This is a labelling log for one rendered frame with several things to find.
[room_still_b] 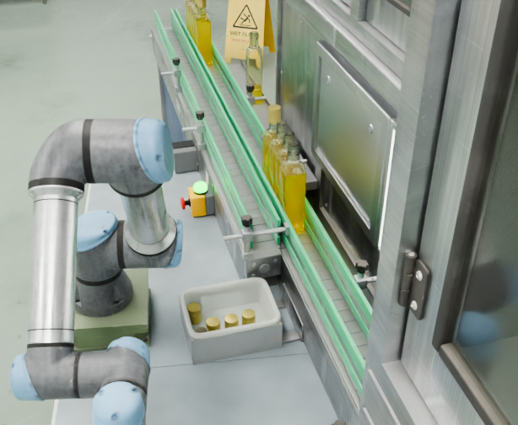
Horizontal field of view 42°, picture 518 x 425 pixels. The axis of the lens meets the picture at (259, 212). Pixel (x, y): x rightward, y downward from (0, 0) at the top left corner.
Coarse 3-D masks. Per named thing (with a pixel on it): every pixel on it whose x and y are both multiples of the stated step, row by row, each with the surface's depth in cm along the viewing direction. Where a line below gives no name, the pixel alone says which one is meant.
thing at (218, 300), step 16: (192, 288) 169; (208, 288) 170; (224, 288) 171; (240, 288) 173; (256, 288) 174; (208, 304) 172; (224, 304) 174; (240, 304) 175; (256, 304) 175; (272, 304) 165; (240, 320) 170; (256, 320) 170; (272, 320) 160; (192, 336) 157; (208, 336) 156
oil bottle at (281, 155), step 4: (280, 148) 178; (280, 152) 176; (284, 152) 176; (276, 156) 179; (280, 156) 176; (284, 156) 175; (276, 160) 179; (280, 160) 176; (276, 164) 180; (280, 164) 176; (276, 168) 181; (276, 172) 181; (276, 176) 182; (276, 180) 183; (276, 184) 183; (276, 188) 184; (276, 192) 185
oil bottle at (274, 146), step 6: (270, 144) 183; (276, 144) 180; (282, 144) 180; (270, 150) 183; (276, 150) 180; (270, 156) 184; (270, 162) 185; (270, 168) 186; (270, 174) 187; (270, 180) 188
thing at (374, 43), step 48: (288, 0) 200; (336, 0) 171; (384, 0) 146; (288, 48) 217; (336, 48) 167; (384, 48) 146; (288, 96) 226; (384, 96) 144; (336, 192) 193; (336, 240) 196
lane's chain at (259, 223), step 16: (176, 48) 294; (192, 80) 265; (208, 112) 242; (224, 144) 223; (224, 160) 214; (240, 176) 206; (224, 192) 199; (240, 192) 199; (256, 208) 192; (256, 224) 185; (256, 240) 179; (272, 240) 179
